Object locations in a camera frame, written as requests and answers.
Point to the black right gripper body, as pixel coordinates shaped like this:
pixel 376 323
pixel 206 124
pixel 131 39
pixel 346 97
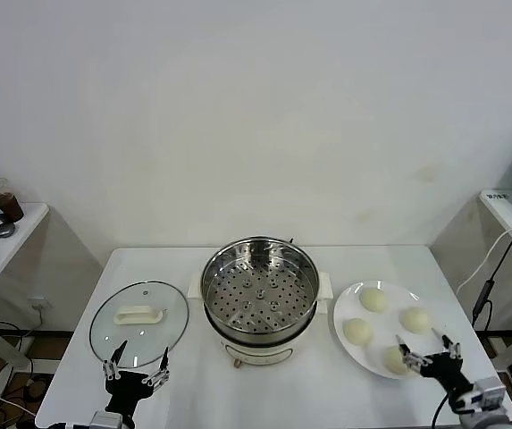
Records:
pixel 445 371

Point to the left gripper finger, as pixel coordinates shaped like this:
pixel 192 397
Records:
pixel 112 368
pixel 161 373

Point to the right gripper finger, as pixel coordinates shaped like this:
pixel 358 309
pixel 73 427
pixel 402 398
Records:
pixel 409 357
pixel 452 348

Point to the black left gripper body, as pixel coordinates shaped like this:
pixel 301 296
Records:
pixel 126 389

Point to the white steamed baozi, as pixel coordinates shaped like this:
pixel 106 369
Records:
pixel 393 363
pixel 374 299
pixel 357 331
pixel 414 319

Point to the perforated steel steamer basket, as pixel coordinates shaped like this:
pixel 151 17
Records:
pixel 237 268

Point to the white round plate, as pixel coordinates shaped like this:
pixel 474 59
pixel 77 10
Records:
pixel 387 326

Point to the cream electric cooker pot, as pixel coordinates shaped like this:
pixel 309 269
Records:
pixel 255 350

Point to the white side table with laptop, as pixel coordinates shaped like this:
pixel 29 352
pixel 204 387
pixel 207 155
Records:
pixel 501 214

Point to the white side table with cup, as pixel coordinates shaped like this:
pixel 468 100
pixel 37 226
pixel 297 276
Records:
pixel 19 241

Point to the small printed table label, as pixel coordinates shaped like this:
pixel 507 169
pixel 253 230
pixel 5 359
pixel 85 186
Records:
pixel 498 195

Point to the black cooker power plug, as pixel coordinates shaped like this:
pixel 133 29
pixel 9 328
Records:
pixel 290 241

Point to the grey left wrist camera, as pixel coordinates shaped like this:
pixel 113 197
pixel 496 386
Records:
pixel 106 421

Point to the white wall outlet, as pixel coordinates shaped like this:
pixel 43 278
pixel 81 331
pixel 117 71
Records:
pixel 39 304

